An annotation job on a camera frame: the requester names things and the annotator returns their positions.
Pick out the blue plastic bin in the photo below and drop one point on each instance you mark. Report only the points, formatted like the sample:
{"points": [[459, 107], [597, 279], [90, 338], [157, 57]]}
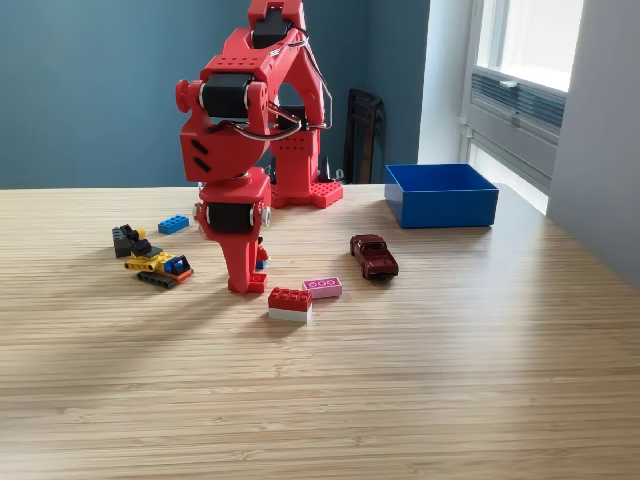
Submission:
{"points": [[450, 207]]}

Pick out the pink flat brick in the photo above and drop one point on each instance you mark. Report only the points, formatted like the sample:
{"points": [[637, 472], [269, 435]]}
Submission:
{"points": [[322, 288]]}

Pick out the white window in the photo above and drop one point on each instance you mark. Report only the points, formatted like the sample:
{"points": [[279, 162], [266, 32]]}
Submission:
{"points": [[540, 40]]}

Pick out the toy figure red shirt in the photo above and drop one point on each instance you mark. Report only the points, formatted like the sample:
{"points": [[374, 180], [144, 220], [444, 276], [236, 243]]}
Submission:
{"points": [[263, 257]]}

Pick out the black table clamp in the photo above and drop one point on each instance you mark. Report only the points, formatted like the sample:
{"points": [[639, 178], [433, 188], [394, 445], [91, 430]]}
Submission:
{"points": [[326, 172]]}

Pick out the black folded chair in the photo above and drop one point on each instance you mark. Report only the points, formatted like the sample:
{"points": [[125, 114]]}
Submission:
{"points": [[367, 140]]}

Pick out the yellow toy digger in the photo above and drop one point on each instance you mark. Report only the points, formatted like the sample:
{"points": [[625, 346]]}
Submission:
{"points": [[155, 262]]}

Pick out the large red white brick stack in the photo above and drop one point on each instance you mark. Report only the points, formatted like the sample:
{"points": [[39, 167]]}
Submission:
{"points": [[290, 301]]}

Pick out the blue brick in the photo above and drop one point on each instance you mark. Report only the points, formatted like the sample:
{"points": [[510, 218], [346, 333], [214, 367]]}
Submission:
{"points": [[173, 225]]}

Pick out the dark red toy car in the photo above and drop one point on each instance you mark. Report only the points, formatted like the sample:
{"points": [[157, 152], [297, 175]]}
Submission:
{"points": [[375, 255]]}

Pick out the dark grey brick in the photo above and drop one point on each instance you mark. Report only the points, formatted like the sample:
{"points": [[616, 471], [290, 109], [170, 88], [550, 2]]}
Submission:
{"points": [[118, 245]]}

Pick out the grey window vent grille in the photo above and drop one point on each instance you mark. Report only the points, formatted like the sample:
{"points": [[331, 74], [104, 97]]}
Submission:
{"points": [[540, 107]]}

